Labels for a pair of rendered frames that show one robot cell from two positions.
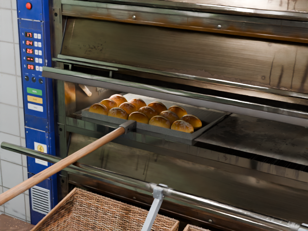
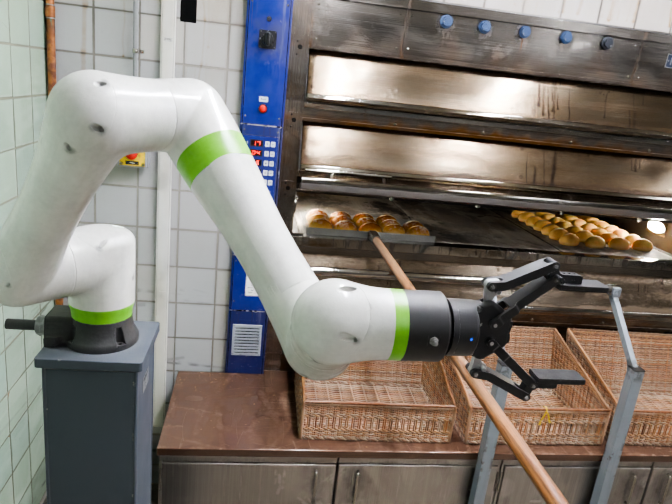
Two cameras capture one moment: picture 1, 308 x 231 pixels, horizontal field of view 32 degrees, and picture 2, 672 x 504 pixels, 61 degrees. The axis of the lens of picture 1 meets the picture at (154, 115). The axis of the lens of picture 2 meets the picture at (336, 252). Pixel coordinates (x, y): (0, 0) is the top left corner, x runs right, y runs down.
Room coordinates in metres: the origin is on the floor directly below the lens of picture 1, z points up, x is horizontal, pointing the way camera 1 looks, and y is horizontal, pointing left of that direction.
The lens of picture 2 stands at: (0.41, 1.66, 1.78)
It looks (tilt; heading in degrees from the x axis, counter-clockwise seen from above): 16 degrees down; 321
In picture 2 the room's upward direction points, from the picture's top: 6 degrees clockwise
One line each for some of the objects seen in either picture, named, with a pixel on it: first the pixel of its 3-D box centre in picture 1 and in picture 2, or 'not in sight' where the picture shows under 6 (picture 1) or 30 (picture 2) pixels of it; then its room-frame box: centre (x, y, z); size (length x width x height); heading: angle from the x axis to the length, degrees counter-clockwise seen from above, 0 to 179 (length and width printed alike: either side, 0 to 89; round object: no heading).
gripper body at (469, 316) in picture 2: not in sight; (475, 327); (0.84, 1.06, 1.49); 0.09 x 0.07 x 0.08; 60
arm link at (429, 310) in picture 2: not in sight; (420, 324); (0.88, 1.12, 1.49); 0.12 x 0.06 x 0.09; 150
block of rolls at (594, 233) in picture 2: not in sight; (577, 227); (1.88, -1.11, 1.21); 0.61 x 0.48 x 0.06; 150
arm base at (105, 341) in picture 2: not in sight; (74, 324); (1.61, 1.37, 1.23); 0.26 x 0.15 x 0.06; 59
